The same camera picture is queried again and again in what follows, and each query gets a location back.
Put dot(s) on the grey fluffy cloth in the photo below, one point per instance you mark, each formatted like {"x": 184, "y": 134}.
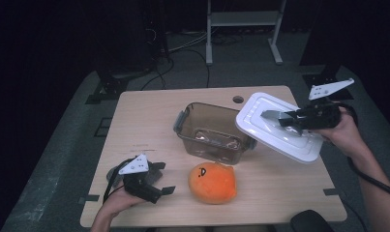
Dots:
{"x": 155, "y": 177}

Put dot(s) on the white metal stand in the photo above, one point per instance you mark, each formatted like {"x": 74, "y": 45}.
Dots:
{"x": 244, "y": 18}

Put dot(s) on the black chair armrest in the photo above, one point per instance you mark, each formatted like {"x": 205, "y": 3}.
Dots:
{"x": 308, "y": 222}

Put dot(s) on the orange plush toy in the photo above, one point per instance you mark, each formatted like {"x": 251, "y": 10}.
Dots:
{"x": 212, "y": 183}

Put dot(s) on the person's left hand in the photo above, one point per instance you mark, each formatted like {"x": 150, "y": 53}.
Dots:
{"x": 120, "y": 204}

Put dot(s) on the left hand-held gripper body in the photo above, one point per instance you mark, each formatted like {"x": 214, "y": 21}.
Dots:
{"x": 141, "y": 188}

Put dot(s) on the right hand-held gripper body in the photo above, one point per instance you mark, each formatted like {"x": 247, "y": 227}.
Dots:
{"x": 321, "y": 114}

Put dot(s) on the white box lid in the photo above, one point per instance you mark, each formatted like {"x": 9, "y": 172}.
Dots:
{"x": 279, "y": 135}

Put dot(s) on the black tape strip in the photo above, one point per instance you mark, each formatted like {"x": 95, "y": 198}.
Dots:
{"x": 89, "y": 198}
{"x": 334, "y": 192}

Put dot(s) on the black stand base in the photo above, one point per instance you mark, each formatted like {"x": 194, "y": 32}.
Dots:
{"x": 110, "y": 87}
{"x": 326, "y": 85}

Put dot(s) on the person's right hand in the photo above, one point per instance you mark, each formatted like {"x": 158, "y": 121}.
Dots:
{"x": 342, "y": 138}

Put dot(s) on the clear plastic storage box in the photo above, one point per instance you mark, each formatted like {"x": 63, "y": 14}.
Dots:
{"x": 212, "y": 141}

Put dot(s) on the black floor tape square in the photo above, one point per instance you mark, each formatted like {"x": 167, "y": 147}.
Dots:
{"x": 103, "y": 127}

